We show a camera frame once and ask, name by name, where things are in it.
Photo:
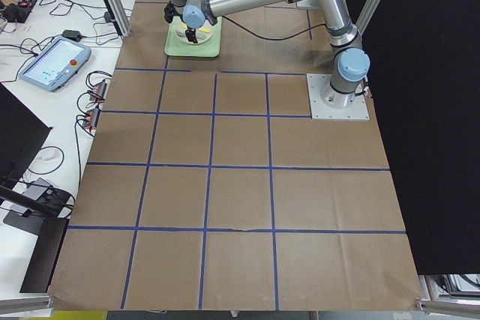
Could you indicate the black power adapter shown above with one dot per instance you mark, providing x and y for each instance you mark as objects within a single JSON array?
[{"x": 72, "y": 35}]

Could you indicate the light green tray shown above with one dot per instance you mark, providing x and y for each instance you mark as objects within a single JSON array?
[{"x": 208, "y": 40}]

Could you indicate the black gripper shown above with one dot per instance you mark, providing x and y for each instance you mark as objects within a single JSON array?
[{"x": 190, "y": 34}]

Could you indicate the brown paper table cover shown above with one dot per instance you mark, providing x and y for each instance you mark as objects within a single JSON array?
[{"x": 210, "y": 187}]

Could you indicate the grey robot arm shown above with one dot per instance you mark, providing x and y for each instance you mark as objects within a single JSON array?
[{"x": 351, "y": 62}]

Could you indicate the grey usb hub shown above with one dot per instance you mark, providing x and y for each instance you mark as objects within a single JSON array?
[
  {"x": 91, "y": 120},
  {"x": 98, "y": 92}
]

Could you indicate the white round plate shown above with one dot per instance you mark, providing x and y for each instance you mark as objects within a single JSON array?
[{"x": 201, "y": 36}]

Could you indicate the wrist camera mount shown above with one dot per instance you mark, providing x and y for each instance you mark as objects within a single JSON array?
[{"x": 170, "y": 12}]

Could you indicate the blue teach pendant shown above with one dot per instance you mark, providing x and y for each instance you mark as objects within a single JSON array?
[{"x": 56, "y": 64}]

